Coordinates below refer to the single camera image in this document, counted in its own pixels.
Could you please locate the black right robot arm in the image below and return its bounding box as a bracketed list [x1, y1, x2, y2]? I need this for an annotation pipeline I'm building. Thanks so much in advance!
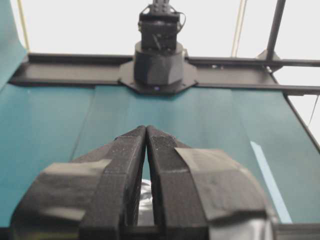
[120, 0, 276, 240]

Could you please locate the black aluminium frame rail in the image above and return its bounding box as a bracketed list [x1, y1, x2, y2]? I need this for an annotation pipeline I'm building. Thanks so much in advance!
[10, 54, 320, 159]

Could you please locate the silver foil zip bag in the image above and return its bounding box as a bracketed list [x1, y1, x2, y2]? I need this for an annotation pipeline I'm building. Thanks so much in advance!
[137, 179, 154, 226]

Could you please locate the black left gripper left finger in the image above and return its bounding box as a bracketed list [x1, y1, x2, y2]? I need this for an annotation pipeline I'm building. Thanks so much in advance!
[10, 126, 146, 240]

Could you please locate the light blue tape strip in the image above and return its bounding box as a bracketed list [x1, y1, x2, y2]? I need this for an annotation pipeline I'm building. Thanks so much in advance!
[250, 141, 293, 224]

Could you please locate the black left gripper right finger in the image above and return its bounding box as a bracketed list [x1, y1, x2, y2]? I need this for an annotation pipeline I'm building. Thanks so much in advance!
[146, 126, 277, 240]

